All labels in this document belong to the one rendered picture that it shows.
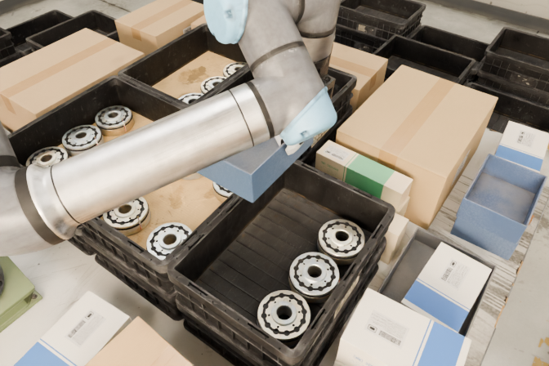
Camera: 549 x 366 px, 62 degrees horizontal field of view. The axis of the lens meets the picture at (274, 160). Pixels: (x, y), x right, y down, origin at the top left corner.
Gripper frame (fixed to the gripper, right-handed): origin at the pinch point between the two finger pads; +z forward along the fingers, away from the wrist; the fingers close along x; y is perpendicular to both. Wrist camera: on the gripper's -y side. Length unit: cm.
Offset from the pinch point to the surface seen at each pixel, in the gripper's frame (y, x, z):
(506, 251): 39, -44, 34
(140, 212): -14.5, 27.2, 28.7
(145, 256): -24.2, 12.9, 20.2
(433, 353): -5.0, -38.8, 20.0
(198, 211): -4.3, 18.8, 30.7
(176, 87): 29, 61, 35
